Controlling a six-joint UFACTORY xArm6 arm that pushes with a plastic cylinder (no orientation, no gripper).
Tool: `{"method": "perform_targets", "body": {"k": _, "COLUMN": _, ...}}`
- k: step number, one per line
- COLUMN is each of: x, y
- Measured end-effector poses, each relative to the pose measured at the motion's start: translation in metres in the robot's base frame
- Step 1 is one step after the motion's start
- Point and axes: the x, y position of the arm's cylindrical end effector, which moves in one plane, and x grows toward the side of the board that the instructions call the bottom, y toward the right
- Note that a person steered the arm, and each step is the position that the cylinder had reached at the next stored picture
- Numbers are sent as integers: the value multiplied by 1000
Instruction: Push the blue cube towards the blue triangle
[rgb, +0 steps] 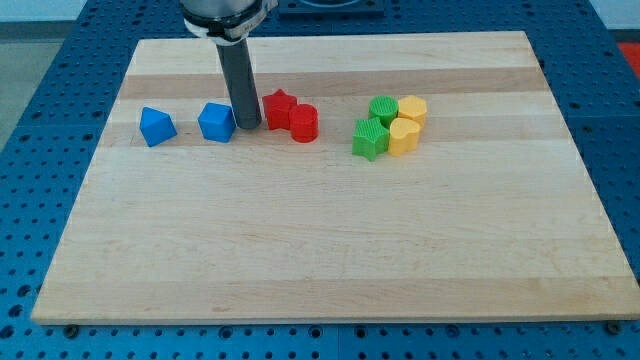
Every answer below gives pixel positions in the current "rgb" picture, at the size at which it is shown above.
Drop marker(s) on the green cylinder block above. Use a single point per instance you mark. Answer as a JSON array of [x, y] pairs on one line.
[[383, 107]]

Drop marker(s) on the yellow heart block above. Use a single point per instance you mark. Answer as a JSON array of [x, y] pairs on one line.
[[404, 136]]

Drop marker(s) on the light wooden board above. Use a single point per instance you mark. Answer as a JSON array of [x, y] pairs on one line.
[[492, 218]]

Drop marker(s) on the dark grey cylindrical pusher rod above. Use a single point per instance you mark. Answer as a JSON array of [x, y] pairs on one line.
[[239, 78]]

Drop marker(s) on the blue cube block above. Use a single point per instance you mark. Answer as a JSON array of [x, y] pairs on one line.
[[216, 122]]

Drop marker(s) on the red star block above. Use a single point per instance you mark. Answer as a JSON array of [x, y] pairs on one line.
[[276, 108]]

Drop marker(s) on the blue triangle block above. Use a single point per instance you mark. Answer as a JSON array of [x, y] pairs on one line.
[[156, 126]]

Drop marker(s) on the yellow hexagon block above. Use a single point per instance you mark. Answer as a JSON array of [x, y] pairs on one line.
[[413, 108]]

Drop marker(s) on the red cylinder block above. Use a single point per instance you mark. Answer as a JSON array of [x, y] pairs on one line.
[[303, 120]]

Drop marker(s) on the green star block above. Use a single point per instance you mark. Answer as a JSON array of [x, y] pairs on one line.
[[370, 138]]

